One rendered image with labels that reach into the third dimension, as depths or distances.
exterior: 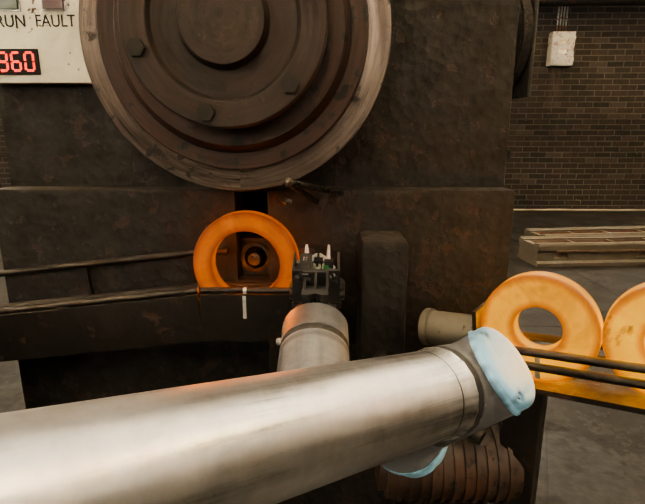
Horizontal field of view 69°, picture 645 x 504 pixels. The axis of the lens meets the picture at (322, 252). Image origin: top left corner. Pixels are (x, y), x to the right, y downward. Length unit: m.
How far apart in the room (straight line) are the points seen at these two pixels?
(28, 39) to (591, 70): 7.27
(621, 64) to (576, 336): 7.35
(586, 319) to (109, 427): 0.58
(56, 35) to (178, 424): 0.85
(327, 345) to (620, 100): 7.53
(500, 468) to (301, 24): 0.68
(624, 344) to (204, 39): 0.67
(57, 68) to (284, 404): 0.83
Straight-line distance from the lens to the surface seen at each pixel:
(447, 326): 0.75
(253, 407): 0.31
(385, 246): 0.78
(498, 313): 0.73
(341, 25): 0.74
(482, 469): 0.79
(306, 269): 0.69
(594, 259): 4.35
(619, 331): 0.71
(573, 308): 0.70
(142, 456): 0.28
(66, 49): 1.02
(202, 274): 0.84
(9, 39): 1.08
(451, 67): 0.95
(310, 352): 0.56
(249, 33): 0.69
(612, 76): 7.91
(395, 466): 0.62
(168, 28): 0.74
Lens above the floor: 0.96
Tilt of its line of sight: 13 degrees down
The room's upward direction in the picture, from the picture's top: straight up
